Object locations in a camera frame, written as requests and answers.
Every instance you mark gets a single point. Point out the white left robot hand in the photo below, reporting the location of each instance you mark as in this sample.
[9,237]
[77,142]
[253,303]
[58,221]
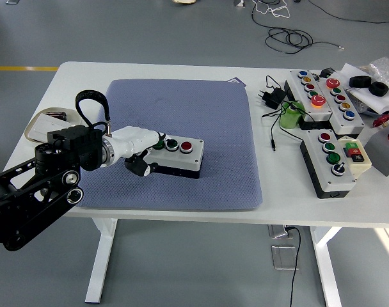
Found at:
[133,137]

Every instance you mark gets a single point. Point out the four-button control box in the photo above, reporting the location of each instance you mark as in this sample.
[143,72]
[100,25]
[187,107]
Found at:
[336,182]
[191,156]

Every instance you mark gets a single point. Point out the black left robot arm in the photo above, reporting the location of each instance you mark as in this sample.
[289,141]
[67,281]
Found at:
[69,137]

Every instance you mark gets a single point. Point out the five-button box, mushroom at end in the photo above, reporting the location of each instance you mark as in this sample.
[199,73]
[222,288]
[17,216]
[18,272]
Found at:
[324,113]

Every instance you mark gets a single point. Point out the five-button box, mushroom at head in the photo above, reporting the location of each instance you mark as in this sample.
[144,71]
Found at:
[354,126]

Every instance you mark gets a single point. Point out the cream oval tray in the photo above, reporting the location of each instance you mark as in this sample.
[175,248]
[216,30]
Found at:
[71,115]

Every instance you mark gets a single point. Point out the dark metal bolt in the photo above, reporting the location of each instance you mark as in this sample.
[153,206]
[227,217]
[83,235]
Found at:
[55,114]

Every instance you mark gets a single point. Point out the blue-grey textured mat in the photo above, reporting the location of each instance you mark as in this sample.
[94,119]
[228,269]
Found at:
[213,112]

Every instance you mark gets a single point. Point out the white table leg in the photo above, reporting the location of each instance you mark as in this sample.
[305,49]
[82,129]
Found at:
[100,262]
[325,272]

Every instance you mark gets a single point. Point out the green plastic cylinder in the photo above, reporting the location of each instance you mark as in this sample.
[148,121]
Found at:
[288,120]

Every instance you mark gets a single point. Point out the clear floor socket cover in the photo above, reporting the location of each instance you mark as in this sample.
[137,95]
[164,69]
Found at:
[282,257]

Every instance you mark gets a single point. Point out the white paper sheet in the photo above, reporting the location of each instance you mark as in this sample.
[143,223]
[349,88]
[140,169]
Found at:
[378,102]

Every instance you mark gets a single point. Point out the grey block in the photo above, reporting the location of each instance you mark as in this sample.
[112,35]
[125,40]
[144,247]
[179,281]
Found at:
[381,153]

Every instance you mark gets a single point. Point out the red knob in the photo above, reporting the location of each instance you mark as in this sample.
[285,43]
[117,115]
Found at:
[381,121]

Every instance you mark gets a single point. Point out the clear bubble wrap bag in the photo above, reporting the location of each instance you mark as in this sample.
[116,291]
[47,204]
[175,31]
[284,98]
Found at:
[384,68]

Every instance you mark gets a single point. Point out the white wall switch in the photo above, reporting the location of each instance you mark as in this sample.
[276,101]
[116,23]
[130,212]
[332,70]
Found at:
[41,126]

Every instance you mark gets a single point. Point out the cream three-button switch box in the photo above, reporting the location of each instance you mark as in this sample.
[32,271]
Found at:
[362,166]

